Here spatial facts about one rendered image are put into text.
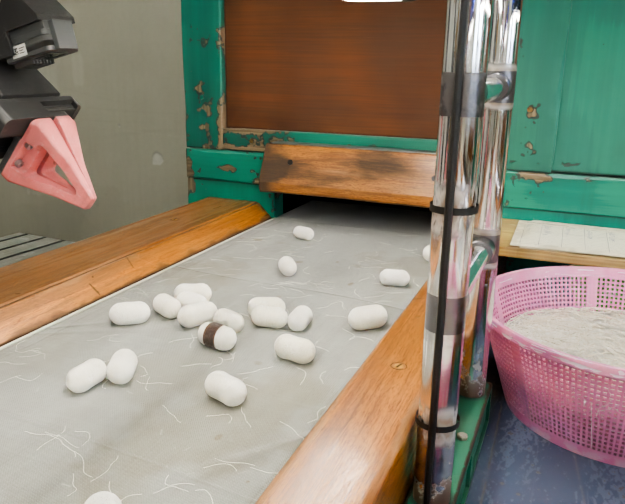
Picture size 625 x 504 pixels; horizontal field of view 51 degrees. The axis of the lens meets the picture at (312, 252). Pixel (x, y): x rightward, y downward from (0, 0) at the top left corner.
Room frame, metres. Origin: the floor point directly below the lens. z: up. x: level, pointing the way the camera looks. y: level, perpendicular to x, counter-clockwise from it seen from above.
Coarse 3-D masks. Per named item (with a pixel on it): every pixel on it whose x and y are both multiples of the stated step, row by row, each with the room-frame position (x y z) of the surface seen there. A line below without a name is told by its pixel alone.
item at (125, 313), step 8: (120, 304) 0.56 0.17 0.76; (128, 304) 0.56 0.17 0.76; (136, 304) 0.56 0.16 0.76; (144, 304) 0.56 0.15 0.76; (112, 312) 0.55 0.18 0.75; (120, 312) 0.55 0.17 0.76; (128, 312) 0.55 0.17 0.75; (136, 312) 0.55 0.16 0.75; (144, 312) 0.56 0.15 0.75; (112, 320) 0.55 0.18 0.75; (120, 320) 0.55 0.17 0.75; (128, 320) 0.55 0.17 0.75; (136, 320) 0.55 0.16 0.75; (144, 320) 0.56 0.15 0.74
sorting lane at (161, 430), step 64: (192, 256) 0.78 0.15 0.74; (256, 256) 0.79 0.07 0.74; (320, 256) 0.79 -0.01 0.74; (384, 256) 0.79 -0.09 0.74; (64, 320) 0.57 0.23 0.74; (320, 320) 0.58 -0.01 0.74; (0, 384) 0.44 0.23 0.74; (64, 384) 0.44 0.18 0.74; (128, 384) 0.44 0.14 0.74; (192, 384) 0.45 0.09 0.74; (256, 384) 0.45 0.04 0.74; (320, 384) 0.45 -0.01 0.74; (0, 448) 0.36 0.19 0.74; (64, 448) 0.36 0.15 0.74; (128, 448) 0.36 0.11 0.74; (192, 448) 0.36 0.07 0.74; (256, 448) 0.36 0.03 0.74
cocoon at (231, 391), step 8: (208, 376) 0.42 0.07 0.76; (216, 376) 0.42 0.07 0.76; (224, 376) 0.42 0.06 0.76; (232, 376) 0.42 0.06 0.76; (208, 384) 0.42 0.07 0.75; (216, 384) 0.42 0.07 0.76; (224, 384) 0.41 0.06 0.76; (232, 384) 0.41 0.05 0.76; (240, 384) 0.41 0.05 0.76; (208, 392) 0.42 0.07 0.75; (216, 392) 0.41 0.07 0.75; (224, 392) 0.41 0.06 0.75; (232, 392) 0.41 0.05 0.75; (240, 392) 0.41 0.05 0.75; (224, 400) 0.41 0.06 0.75; (232, 400) 0.41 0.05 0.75; (240, 400) 0.41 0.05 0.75
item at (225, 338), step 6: (204, 324) 0.51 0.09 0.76; (198, 330) 0.51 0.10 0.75; (222, 330) 0.50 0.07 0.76; (228, 330) 0.50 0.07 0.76; (198, 336) 0.51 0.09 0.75; (216, 336) 0.50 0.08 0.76; (222, 336) 0.50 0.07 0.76; (228, 336) 0.50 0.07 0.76; (234, 336) 0.50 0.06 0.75; (216, 342) 0.50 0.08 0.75; (222, 342) 0.50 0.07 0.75; (228, 342) 0.50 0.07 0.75; (234, 342) 0.50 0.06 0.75; (216, 348) 0.50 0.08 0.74; (222, 348) 0.50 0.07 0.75; (228, 348) 0.50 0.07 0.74
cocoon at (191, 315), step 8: (192, 304) 0.56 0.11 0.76; (200, 304) 0.56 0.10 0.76; (208, 304) 0.56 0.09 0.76; (184, 312) 0.55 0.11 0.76; (192, 312) 0.55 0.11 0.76; (200, 312) 0.55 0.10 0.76; (208, 312) 0.56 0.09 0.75; (184, 320) 0.55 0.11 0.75; (192, 320) 0.55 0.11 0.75; (200, 320) 0.55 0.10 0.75; (208, 320) 0.56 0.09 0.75
